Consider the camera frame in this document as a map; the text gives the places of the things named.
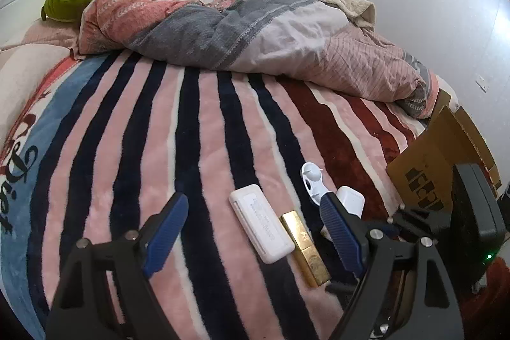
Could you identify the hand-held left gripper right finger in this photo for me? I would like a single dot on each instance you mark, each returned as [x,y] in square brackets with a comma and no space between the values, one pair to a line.
[342,236]

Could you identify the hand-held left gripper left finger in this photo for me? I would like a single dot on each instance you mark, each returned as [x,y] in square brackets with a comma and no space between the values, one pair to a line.
[167,232]

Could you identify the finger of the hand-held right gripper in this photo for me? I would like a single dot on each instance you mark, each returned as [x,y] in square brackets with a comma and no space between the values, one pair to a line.
[342,288]
[422,222]

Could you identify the small white charger box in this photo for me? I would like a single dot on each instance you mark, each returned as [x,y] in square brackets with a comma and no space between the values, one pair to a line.
[351,200]

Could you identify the gold rectangular bar box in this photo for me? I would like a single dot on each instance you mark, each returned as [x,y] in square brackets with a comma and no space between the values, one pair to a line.
[305,250]

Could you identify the brown cardboard box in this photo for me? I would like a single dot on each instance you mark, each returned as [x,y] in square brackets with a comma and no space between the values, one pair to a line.
[430,164]

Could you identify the white plastic hook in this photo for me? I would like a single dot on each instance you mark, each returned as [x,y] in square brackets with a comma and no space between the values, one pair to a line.
[312,178]

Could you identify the white rectangular plastic case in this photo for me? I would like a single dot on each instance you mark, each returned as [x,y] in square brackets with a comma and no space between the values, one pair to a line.
[259,222]

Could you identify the striped fleece blanket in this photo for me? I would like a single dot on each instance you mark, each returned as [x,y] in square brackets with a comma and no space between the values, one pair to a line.
[159,145]

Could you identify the pale pink bed sheet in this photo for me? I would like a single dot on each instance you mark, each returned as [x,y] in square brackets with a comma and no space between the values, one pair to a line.
[28,69]

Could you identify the pink grey patchwork quilt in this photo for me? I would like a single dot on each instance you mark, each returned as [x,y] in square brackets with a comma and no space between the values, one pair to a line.
[239,25]

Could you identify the wall socket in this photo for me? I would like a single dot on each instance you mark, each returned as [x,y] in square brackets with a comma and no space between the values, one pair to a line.
[483,82]

